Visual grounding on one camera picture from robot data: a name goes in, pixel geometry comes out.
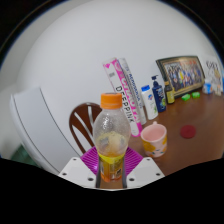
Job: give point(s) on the orange-capped juice bottle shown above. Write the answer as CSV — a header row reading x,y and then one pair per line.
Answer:
x,y
111,136

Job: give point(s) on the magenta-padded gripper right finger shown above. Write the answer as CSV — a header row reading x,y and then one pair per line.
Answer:
x,y
143,170

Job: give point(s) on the framed group photo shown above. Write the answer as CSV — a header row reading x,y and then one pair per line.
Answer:
x,y
183,75

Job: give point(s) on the white refrigerator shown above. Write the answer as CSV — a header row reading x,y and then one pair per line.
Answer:
x,y
40,126

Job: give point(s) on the blue and white tissue pack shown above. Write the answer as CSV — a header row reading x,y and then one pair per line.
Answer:
x,y
208,88

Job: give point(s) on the green plastic crate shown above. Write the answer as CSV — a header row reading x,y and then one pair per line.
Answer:
x,y
23,156

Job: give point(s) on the dark pump bottle yellow label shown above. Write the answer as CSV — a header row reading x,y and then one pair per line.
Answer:
x,y
169,95

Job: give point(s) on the pink cup with orange print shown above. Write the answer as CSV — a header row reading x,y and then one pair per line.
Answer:
x,y
154,141

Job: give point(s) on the small green packet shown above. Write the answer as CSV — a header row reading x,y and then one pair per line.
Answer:
x,y
196,95
185,97

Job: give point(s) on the dark wooden chair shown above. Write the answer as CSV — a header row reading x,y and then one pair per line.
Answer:
x,y
78,126

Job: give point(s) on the dark blue pump bottle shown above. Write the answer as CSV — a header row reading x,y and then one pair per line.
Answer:
x,y
159,96

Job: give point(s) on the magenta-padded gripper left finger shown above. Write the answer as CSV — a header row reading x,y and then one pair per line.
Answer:
x,y
78,171

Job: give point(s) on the white bottle with blue cap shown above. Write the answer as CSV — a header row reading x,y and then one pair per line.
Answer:
x,y
150,103

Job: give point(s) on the flat round red coaster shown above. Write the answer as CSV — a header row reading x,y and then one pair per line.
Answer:
x,y
188,132

